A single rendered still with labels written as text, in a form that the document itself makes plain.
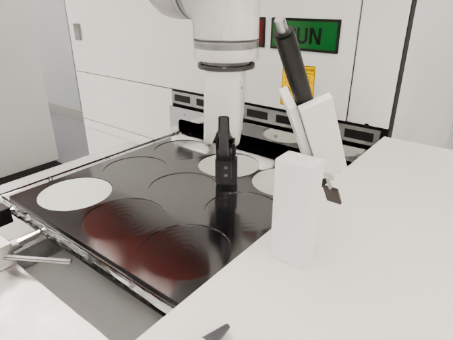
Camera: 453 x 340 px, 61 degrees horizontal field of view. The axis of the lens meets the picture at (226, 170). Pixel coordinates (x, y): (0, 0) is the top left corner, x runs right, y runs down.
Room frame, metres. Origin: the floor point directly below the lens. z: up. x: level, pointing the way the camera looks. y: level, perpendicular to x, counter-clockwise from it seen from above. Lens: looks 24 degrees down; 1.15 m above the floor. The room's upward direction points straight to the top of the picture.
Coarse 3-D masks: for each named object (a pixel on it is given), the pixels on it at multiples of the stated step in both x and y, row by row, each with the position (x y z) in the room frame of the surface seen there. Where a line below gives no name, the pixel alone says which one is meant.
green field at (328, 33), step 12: (288, 24) 0.64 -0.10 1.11; (300, 24) 0.63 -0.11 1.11; (312, 24) 0.62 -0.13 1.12; (324, 24) 0.61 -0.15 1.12; (336, 24) 0.59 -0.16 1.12; (300, 36) 0.63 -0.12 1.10; (312, 36) 0.62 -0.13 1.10; (324, 36) 0.60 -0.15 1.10; (312, 48) 0.62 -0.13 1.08; (324, 48) 0.60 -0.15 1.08
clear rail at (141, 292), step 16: (16, 208) 0.43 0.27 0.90; (32, 224) 0.40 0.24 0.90; (48, 224) 0.40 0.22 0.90; (64, 240) 0.36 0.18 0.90; (80, 256) 0.34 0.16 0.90; (96, 256) 0.33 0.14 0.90; (112, 272) 0.31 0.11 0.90; (128, 288) 0.29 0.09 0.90; (144, 288) 0.28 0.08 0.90; (160, 304) 0.26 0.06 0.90
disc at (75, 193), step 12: (72, 180) 0.52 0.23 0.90; (84, 180) 0.52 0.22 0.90; (96, 180) 0.52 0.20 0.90; (48, 192) 0.48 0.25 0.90; (60, 192) 0.48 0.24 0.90; (72, 192) 0.48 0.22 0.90; (84, 192) 0.48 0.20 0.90; (96, 192) 0.48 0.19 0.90; (108, 192) 0.48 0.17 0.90; (48, 204) 0.45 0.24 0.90; (60, 204) 0.45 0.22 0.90; (72, 204) 0.45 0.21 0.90; (84, 204) 0.45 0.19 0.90
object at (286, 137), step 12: (180, 108) 0.78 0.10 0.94; (192, 108) 0.78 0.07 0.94; (180, 120) 0.79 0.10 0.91; (192, 120) 0.76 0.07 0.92; (252, 132) 0.67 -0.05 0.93; (264, 132) 0.65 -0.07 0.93; (276, 132) 0.64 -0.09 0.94; (288, 132) 0.62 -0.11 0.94; (288, 144) 0.62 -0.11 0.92; (348, 144) 0.56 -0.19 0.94; (348, 156) 0.56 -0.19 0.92
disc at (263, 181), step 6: (258, 174) 0.54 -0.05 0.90; (264, 174) 0.54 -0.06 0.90; (270, 174) 0.54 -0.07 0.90; (252, 180) 0.52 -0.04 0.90; (258, 180) 0.52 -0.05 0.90; (264, 180) 0.52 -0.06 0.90; (270, 180) 0.52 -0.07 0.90; (258, 186) 0.50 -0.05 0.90; (264, 186) 0.50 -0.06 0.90; (270, 186) 0.50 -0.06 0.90; (264, 192) 0.48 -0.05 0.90; (270, 192) 0.48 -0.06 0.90
